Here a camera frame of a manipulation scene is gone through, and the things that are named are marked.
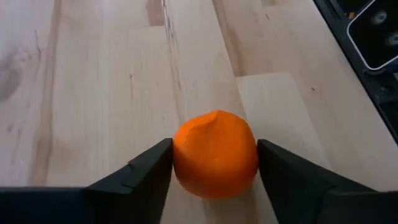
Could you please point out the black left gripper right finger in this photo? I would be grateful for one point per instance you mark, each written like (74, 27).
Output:
(304, 199)

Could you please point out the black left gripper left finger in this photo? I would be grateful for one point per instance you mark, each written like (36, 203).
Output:
(124, 199)

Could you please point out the small orange fruit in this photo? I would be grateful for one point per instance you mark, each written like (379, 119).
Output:
(214, 155)

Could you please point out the black white-edged mounting plate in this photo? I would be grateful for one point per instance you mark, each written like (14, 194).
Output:
(373, 37)

